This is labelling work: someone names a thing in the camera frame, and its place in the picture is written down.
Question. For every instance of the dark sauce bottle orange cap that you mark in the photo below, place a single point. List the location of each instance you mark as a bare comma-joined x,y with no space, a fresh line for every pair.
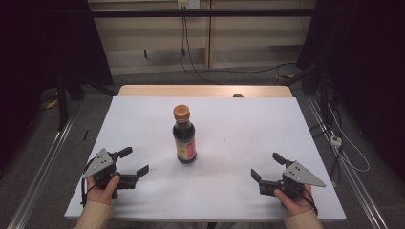
184,136

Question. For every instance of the small black stick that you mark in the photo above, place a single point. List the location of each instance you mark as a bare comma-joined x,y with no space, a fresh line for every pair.
85,135

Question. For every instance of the yellow tape strip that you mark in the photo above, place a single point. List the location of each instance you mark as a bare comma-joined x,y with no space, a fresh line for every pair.
52,103

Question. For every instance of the light wooden table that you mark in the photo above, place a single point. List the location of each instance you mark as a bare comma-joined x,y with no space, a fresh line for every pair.
191,90

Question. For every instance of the person's left hand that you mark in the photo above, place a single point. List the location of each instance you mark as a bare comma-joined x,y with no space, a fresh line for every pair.
103,192

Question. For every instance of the black curtain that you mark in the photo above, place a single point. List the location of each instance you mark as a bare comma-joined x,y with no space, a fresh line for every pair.
38,47
366,63

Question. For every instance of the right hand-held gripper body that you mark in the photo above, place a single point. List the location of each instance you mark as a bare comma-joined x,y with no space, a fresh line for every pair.
299,176

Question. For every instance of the person's right hand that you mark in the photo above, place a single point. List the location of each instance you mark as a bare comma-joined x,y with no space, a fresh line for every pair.
297,205

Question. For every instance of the silver metal rail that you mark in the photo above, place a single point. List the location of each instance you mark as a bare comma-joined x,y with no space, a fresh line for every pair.
356,184
41,173

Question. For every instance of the white board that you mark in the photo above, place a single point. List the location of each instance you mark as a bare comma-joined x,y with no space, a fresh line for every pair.
223,133

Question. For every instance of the black horizontal metal bar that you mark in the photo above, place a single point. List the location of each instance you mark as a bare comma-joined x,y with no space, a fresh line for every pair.
203,13

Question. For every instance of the small dark round knob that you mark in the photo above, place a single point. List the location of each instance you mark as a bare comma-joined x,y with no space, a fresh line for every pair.
238,95

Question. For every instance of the white wall socket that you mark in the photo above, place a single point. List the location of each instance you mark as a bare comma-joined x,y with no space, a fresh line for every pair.
188,4

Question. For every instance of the black metal stand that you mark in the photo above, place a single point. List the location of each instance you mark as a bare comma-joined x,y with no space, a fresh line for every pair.
62,105

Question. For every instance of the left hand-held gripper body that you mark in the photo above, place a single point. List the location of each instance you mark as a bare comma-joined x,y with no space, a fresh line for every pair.
99,162

